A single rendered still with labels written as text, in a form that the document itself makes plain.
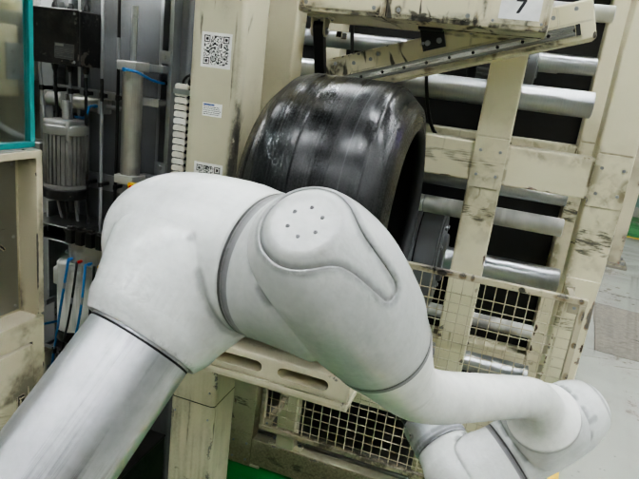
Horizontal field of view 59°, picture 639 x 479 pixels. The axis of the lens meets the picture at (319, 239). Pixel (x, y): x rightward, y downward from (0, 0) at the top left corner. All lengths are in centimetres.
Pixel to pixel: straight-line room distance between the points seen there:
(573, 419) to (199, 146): 95
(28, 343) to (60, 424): 94
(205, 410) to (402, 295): 120
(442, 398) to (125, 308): 34
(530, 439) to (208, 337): 54
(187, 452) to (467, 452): 95
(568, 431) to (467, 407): 25
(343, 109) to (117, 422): 78
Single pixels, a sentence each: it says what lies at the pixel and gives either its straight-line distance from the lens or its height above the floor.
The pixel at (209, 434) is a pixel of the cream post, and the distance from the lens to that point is 162.
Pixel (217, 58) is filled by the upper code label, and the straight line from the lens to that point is 134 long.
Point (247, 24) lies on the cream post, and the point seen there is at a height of 157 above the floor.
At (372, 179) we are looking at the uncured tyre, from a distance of 105.
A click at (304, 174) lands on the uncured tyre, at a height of 131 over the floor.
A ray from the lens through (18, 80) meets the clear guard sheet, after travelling 130.
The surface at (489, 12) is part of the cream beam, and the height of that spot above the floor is 167.
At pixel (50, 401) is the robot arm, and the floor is 121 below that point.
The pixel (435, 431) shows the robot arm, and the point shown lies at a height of 98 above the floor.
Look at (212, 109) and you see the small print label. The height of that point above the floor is 138.
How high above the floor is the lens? 148
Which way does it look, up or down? 16 degrees down
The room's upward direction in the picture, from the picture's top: 7 degrees clockwise
